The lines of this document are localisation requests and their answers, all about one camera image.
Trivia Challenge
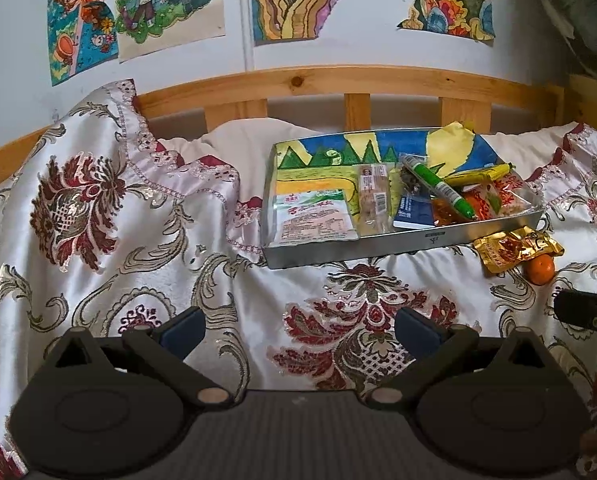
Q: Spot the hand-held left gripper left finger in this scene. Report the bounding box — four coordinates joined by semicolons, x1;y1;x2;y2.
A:
43;306;234;409

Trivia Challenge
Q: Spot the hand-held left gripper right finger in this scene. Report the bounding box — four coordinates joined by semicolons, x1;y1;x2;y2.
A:
367;306;561;409

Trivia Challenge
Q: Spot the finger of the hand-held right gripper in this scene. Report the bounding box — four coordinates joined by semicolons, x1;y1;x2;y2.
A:
553;287;597;333

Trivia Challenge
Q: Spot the orange mandarin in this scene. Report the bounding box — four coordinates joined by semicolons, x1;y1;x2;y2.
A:
522;254;557;286

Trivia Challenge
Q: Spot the metal tray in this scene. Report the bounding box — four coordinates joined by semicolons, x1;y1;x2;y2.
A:
261;127;544;270

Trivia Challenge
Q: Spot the gold snack packet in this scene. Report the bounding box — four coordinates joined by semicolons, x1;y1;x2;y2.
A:
473;226;565;277

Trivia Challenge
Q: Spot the blue snack packet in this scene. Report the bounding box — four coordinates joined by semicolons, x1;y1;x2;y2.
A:
392;191;435;232

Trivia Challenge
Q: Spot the orange clear snack packet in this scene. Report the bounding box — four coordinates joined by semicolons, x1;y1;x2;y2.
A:
431;192;474;227

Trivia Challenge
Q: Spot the clear rice cracker packet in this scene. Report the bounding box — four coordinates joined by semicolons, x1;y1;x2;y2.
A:
471;177;531;220

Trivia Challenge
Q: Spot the tan cake bar packet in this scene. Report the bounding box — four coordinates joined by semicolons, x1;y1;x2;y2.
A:
354;162;395;237

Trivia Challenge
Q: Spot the green tube snack packet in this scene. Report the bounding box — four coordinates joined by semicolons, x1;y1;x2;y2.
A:
398;154;478;222

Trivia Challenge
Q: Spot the white snack packet red label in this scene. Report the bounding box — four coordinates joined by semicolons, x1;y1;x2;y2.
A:
272;187;360;248

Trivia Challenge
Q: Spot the yellow green snack packet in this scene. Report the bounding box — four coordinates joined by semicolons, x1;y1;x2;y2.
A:
443;161;515;190

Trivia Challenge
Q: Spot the floral satin blanket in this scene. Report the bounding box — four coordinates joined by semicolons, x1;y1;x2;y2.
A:
0;79;597;480

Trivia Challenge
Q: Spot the white pillow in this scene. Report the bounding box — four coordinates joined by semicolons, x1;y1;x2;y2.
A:
151;117;579;201

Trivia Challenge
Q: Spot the dinosaur drawing paper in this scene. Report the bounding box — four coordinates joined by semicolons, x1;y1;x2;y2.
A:
273;121;501;241

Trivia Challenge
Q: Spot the wooden bed headboard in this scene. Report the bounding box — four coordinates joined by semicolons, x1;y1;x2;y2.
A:
0;65;569;171

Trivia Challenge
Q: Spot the pile of hanging clothes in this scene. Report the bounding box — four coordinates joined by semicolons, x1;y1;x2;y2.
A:
521;0;597;86

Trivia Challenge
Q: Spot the wooden slat frame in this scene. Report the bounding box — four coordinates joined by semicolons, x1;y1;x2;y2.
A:
563;75;597;127

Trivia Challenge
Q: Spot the white wall pipe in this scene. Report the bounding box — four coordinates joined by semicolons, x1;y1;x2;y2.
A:
237;0;255;71

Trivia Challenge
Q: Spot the blue girl wall poster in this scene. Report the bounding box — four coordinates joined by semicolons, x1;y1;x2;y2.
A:
47;0;119;87

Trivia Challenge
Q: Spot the blond child wall poster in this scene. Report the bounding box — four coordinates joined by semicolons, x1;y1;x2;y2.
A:
114;0;226;63

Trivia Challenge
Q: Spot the swirl seaweed wall poster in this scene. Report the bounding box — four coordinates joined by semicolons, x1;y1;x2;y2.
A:
251;0;351;47

